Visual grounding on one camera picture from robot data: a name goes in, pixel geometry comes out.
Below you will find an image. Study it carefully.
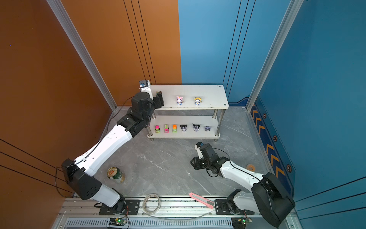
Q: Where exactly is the green circuit board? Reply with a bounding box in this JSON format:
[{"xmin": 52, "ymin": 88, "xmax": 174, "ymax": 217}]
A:
[
  {"xmin": 231, "ymin": 218, "xmax": 252, "ymax": 229},
  {"xmin": 108, "ymin": 218, "xmax": 128, "ymax": 227}
]

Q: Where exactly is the right green circuit board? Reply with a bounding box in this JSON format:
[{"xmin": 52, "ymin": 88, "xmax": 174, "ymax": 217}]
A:
[{"xmin": 231, "ymin": 218, "xmax": 252, "ymax": 229}]

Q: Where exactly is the orange tape roll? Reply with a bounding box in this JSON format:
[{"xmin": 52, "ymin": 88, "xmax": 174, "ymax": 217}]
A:
[{"xmin": 246, "ymin": 164, "xmax": 256, "ymax": 172}]

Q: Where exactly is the yellow small figurine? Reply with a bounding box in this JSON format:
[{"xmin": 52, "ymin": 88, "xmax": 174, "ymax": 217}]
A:
[{"xmin": 194, "ymin": 97, "xmax": 202, "ymax": 106}]

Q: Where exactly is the clear coiled tube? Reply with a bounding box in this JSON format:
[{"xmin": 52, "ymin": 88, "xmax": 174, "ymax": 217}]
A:
[{"xmin": 141, "ymin": 194, "xmax": 214, "ymax": 221}]

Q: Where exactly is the orange green toy car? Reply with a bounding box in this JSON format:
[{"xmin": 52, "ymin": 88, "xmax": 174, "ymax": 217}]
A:
[{"xmin": 172, "ymin": 125, "xmax": 178, "ymax": 133}]

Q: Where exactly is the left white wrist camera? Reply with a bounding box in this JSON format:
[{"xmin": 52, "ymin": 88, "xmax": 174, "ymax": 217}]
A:
[{"xmin": 139, "ymin": 80, "xmax": 153, "ymax": 99}]

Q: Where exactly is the white two-tier shelf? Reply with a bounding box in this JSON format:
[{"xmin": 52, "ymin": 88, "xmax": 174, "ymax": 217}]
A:
[{"xmin": 147, "ymin": 85, "xmax": 229, "ymax": 141}]

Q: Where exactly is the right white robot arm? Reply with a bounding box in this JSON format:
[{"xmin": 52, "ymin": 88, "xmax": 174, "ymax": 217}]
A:
[{"xmin": 190, "ymin": 142, "xmax": 295, "ymax": 228}]

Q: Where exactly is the left green circuit board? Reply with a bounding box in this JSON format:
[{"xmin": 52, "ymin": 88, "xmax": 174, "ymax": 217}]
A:
[{"xmin": 108, "ymin": 218, "xmax": 128, "ymax": 227}]

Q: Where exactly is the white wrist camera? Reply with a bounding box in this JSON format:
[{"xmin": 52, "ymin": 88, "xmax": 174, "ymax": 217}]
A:
[
  {"xmin": 194, "ymin": 142, "xmax": 204, "ymax": 159},
  {"xmin": 139, "ymin": 80, "xmax": 153, "ymax": 99}
]

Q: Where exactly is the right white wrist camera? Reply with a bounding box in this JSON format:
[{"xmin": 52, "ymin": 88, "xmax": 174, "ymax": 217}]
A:
[{"xmin": 194, "ymin": 142, "xmax": 204, "ymax": 159}]

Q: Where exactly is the pink toy car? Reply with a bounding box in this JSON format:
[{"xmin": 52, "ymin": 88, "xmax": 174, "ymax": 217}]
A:
[{"xmin": 164, "ymin": 124, "xmax": 170, "ymax": 133}]

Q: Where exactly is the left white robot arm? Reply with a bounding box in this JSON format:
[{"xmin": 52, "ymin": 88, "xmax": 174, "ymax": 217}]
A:
[{"xmin": 62, "ymin": 91, "xmax": 164, "ymax": 215}]

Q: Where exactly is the black purple figurine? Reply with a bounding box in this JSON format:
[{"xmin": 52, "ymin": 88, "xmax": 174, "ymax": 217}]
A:
[
  {"xmin": 180, "ymin": 124, "xmax": 187, "ymax": 132},
  {"xmin": 193, "ymin": 124, "xmax": 201, "ymax": 132}
]

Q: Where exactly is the pink small figurine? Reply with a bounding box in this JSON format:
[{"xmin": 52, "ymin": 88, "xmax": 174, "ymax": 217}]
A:
[{"xmin": 176, "ymin": 96, "xmax": 184, "ymax": 106}]

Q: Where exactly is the pink utility knife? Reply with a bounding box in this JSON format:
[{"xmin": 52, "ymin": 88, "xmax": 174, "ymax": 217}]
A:
[{"xmin": 189, "ymin": 192, "xmax": 214, "ymax": 210}]

